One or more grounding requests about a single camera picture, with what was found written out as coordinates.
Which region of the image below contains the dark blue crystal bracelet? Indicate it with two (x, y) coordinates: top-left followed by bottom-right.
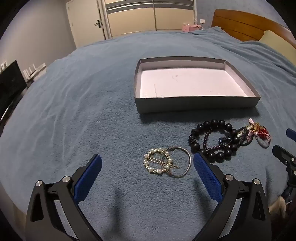
(218, 130), (246, 149)

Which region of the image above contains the red bead bracelet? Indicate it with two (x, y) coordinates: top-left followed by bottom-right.
(254, 125), (271, 149)

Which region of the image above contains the pearl ring hair clip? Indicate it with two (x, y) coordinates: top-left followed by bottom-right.
(143, 148), (180, 176)

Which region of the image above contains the pale yellow pillow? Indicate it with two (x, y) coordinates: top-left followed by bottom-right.
(258, 30), (296, 68)

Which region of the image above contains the pink box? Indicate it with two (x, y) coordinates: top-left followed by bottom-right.
(182, 22), (203, 33)

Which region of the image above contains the beige sliding wardrobe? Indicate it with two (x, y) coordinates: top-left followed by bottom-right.
(104, 0), (196, 39)

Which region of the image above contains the pink cord bracelet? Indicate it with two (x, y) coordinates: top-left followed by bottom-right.
(245, 118), (262, 142)

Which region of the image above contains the small purple bead bracelet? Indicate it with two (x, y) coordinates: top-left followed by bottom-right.
(202, 129), (228, 154)

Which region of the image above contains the white door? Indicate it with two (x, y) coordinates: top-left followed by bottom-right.
(66, 0), (110, 49)

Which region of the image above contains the thin black hair tie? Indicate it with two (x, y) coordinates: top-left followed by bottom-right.
(239, 137), (255, 147)

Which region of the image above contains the wooden headboard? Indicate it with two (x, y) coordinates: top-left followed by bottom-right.
(211, 9), (296, 49)

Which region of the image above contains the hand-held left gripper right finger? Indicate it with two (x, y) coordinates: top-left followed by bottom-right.
(191, 153), (272, 241)

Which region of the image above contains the grey cardboard box tray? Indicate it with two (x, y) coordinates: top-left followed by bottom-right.
(134, 56), (261, 114)

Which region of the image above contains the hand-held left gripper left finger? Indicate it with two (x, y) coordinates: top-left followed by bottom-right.
(25, 153), (104, 241)

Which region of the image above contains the black hair tie gold charm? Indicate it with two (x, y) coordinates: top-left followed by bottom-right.
(236, 125), (254, 139)

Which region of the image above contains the black television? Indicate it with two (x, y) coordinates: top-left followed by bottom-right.
(0, 60), (27, 121)

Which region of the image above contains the blue blanket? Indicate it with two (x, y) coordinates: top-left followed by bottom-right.
(0, 25), (296, 241)

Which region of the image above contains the white router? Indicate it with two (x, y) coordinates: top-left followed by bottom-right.
(23, 63), (47, 82)

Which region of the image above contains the silver bangle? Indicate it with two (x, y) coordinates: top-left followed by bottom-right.
(159, 146), (192, 179)

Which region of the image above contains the large black bead bracelet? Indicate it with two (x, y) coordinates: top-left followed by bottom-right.
(188, 119), (240, 163)

